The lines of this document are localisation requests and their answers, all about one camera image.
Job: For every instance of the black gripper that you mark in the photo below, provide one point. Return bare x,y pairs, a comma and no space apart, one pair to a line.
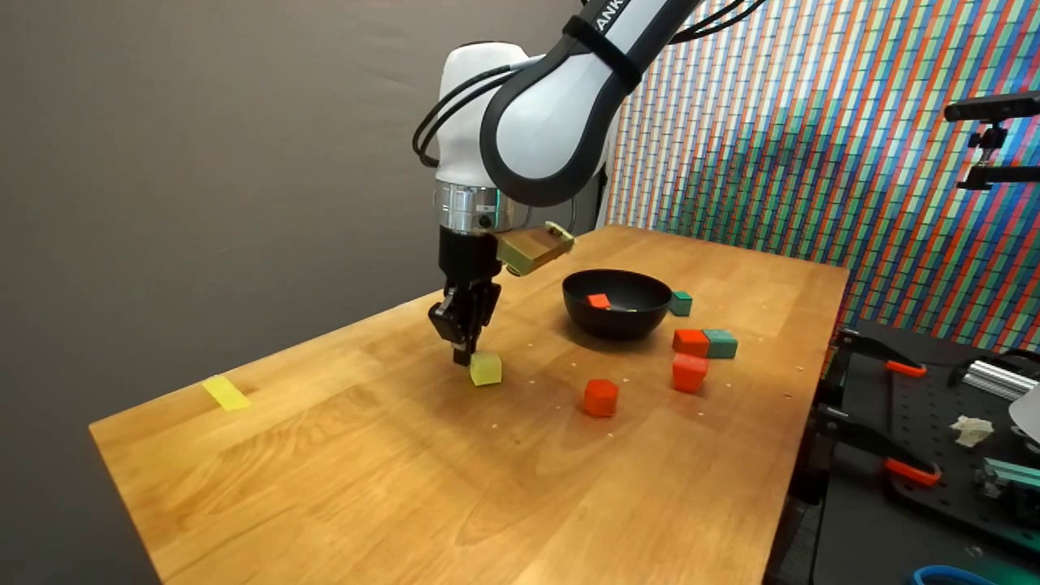
470,257

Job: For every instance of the white crumpled object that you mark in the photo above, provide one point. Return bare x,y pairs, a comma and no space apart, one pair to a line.
973,429

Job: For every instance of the black bowl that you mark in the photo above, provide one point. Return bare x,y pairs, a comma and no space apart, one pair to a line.
616,327

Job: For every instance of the blue scissors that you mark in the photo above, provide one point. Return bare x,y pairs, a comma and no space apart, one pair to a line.
953,575

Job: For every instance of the yellow tape strip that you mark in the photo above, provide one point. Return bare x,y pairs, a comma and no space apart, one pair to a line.
226,394

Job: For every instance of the white box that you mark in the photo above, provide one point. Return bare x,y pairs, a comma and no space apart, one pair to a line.
997,378

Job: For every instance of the grey fabric backdrop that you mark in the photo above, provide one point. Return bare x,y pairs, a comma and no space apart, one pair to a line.
216,163

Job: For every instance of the teal tool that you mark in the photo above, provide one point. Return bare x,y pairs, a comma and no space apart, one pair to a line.
1011,477

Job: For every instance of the grey disc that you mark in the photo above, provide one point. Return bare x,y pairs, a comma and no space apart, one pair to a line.
1029,416

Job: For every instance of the black pegboard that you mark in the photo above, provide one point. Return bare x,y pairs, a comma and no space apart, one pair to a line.
962,477

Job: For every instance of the green wooden block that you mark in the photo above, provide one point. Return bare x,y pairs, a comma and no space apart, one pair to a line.
724,344
680,304

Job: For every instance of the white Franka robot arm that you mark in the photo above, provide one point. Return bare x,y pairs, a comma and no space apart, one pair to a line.
541,107

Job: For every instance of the tan wrist camera box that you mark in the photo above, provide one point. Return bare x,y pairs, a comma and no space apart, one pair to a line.
535,248

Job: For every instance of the yellow wooden block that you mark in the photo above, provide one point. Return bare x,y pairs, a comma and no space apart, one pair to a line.
489,373

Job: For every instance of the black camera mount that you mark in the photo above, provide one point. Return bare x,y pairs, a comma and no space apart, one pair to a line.
992,107

